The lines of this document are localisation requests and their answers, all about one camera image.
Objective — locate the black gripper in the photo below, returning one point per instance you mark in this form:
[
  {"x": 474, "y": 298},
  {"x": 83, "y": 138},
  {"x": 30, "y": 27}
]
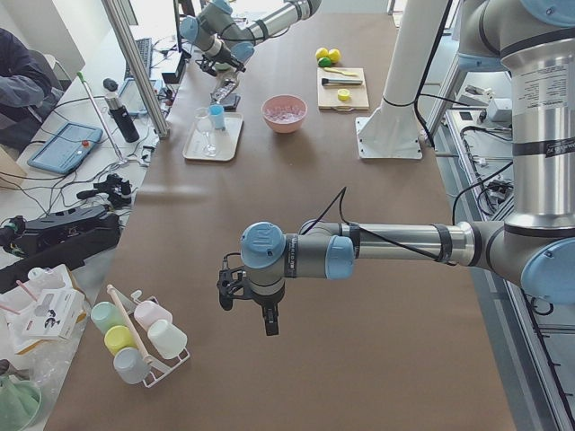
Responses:
[
  {"x": 263, "y": 300},
  {"x": 218, "y": 57}
]

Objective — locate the shiny metal ice scoop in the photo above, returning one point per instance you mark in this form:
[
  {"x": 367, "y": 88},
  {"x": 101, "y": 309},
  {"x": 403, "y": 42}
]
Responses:
[{"x": 226, "y": 83}]

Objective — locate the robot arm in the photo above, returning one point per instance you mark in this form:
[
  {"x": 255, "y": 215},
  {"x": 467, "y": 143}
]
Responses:
[
  {"x": 221, "y": 40},
  {"x": 533, "y": 248}
]

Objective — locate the white plastic cup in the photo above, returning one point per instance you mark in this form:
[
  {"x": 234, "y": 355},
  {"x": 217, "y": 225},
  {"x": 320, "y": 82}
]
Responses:
[{"x": 167, "y": 339}]

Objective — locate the pink plastic cup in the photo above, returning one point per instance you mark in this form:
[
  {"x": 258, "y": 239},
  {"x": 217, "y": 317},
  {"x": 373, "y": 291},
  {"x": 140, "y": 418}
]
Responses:
[{"x": 148, "y": 312}]

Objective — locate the grey blue plastic cup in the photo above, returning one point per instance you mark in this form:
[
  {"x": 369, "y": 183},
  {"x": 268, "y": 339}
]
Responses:
[{"x": 131, "y": 366}]

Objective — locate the yellow plastic cup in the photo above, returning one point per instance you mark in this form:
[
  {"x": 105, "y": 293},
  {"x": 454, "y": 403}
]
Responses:
[{"x": 117, "y": 338}]

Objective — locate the green plastic cup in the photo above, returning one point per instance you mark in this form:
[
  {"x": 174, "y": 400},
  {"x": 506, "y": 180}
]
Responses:
[{"x": 106, "y": 315}]

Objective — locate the black smartphone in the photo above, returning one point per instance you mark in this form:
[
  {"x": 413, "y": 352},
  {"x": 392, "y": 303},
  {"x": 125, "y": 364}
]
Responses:
[{"x": 231, "y": 101}]

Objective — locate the clear wine glass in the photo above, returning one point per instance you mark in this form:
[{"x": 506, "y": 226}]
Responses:
[{"x": 205, "y": 127}]

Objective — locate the pink bowl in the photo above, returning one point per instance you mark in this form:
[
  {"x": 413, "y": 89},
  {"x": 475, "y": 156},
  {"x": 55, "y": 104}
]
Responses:
[{"x": 284, "y": 113}]

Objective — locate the cream serving tray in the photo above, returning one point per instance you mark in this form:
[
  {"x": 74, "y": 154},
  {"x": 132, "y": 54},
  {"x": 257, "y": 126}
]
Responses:
[{"x": 225, "y": 141}]

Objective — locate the whole yellow lemon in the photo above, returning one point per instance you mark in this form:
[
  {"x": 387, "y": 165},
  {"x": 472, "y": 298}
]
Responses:
[{"x": 321, "y": 53}]

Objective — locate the yellow plastic knife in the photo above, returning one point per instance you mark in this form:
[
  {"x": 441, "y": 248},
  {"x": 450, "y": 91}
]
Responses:
[{"x": 339, "y": 71}]

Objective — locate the wooden cutting board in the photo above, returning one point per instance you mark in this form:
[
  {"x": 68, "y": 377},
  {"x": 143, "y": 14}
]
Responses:
[{"x": 327, "y": 95}]

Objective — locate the green lime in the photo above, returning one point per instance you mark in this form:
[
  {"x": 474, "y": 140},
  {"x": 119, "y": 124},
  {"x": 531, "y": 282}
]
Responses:
[{"x": 334, "y": 55}]

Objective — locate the black thermos bottle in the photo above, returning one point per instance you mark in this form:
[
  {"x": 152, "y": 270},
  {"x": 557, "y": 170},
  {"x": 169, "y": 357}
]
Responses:
[{"x": 122, "y": 118}]

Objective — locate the half lemon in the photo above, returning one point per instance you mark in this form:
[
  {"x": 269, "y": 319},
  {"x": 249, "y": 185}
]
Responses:
[{"x": 343, "y": 94}]

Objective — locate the wooden stick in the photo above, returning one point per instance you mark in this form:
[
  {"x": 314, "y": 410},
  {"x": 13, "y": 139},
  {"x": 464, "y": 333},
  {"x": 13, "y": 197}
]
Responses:
[{"x": 113, "y": 293}]

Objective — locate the blue teach pendant tablet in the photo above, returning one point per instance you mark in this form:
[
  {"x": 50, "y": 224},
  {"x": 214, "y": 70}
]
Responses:
[{"x": 65, "y": 150}]

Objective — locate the seated person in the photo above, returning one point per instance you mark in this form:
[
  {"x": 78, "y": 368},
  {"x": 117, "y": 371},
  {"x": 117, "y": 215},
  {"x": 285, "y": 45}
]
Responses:
[{"x": 27, "y": 95}]

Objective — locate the white wire cup rack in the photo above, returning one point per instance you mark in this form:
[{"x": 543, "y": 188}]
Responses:
[{"x": 160, "y": 368}]

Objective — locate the aluminium frame post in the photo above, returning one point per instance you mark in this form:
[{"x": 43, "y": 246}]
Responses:
[{"x": 128, "y": 47}]

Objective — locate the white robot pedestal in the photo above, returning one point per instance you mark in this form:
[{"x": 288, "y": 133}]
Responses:
[{"x": 392, "y": 130}]

